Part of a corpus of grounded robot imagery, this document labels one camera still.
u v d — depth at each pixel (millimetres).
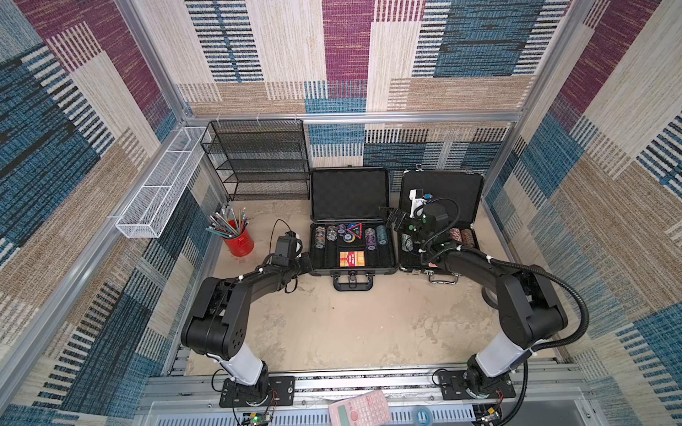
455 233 1019
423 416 700
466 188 989
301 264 838
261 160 1099
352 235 1051
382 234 1026
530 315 467
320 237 1019
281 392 733
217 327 462
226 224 964
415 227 777
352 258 967
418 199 806
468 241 998
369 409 700
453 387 730
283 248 753
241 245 966
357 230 1049
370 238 1019
